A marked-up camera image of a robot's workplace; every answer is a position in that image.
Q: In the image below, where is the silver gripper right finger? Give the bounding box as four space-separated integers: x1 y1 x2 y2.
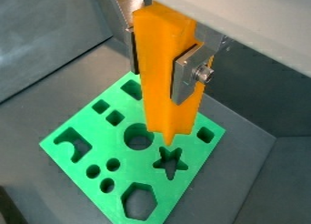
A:
169 23 224 105

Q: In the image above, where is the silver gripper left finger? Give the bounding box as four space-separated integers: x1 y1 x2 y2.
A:
115 0 144 74

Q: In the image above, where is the orange star-shaped peg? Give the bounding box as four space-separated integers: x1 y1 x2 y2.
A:
132 2 204 146

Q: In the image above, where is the green shape sorting board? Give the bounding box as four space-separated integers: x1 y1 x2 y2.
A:
39 73 224 224

